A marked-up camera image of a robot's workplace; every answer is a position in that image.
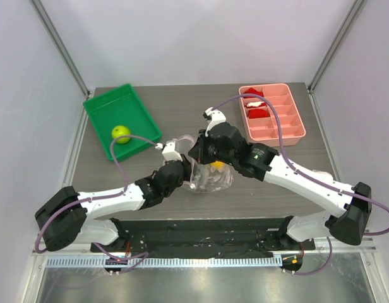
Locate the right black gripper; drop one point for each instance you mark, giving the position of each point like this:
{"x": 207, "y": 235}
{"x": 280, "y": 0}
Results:
{"x": 199, "y": 151}

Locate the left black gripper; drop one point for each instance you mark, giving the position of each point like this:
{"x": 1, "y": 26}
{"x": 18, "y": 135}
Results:
{"x": 187, "y": 168}

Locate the yellow fake fruit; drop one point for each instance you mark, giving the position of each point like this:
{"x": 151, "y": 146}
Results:
{"x": 217, "y": 166}

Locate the clear zip top bag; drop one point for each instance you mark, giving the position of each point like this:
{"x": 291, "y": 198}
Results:
{"x": 217, "y": 180}

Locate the green fake fruit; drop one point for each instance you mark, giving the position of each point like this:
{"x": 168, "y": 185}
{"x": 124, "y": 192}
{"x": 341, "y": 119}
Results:
{"x": 121, "y": 134}

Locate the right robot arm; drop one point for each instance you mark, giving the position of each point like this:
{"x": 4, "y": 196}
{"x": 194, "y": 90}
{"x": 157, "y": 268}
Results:
{"x": 345, "y": 214}

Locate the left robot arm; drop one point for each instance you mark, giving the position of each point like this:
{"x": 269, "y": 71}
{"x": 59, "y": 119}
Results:
{"x": 70, "y": 217}

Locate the grey fake fish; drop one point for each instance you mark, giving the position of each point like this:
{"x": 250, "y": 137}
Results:
{"x": 204, "y": 173}

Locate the red fake food slice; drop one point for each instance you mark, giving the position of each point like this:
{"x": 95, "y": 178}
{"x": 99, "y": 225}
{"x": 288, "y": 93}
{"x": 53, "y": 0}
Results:
{"x": 258, "y": 113}

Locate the red fake food piece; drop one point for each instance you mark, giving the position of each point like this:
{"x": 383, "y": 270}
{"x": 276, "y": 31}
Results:
{"x": 254, "y": 92}

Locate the pink compartment tray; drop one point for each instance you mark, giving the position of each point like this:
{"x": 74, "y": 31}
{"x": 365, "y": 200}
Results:
{"x": 284, "y": 115}

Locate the green plastic tray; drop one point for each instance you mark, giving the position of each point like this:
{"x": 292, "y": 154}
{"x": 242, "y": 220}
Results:
{"x": 120, "y": 106}

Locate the white cloth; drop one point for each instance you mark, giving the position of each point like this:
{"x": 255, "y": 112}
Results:
{"x": 322, "y": 173}

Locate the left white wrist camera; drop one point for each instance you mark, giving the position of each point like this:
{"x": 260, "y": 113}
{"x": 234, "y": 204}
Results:
{"x": 169, "y": 151}

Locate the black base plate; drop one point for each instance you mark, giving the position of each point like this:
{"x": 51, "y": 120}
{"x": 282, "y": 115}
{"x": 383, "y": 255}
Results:
{"x": 153, "y": 233}

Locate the aluminium front rail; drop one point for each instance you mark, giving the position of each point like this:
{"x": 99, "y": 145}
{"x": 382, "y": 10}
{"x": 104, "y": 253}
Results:
{"x": 204, "y": 255}

